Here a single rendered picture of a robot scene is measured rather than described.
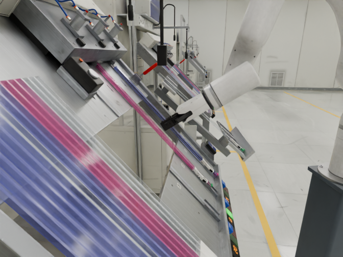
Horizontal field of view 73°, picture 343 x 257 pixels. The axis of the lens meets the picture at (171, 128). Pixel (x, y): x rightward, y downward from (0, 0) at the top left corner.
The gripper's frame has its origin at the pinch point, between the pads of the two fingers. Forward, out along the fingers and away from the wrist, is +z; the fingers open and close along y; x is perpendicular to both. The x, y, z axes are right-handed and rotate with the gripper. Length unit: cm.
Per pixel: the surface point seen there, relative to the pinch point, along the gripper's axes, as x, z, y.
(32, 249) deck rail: -6, 1, 59
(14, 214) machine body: -3, 58, 17
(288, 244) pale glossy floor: 114, -8, -50
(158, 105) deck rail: -6.0, 1.6, -8.1
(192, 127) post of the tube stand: 13.1, -0.1, -30.8
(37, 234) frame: 4, 44, 26
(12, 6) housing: -40.3, 5.1, 28.7
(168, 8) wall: -199, 3, -749
